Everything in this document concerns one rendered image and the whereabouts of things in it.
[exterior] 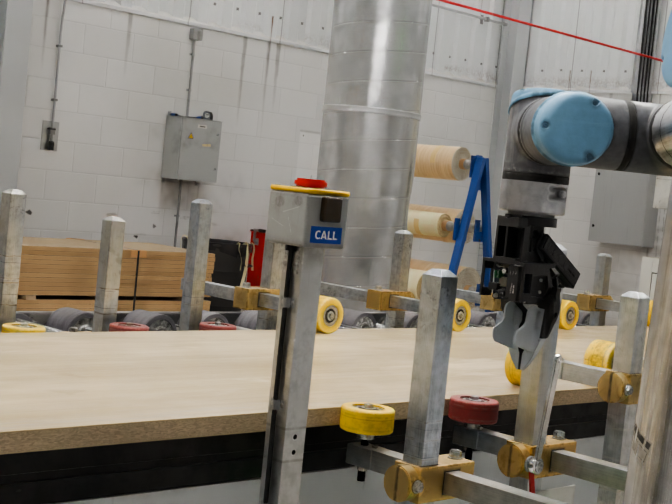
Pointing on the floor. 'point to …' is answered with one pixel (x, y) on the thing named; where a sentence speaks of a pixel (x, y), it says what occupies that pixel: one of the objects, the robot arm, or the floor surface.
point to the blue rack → (479, 168)
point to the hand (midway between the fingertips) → (524, 360)
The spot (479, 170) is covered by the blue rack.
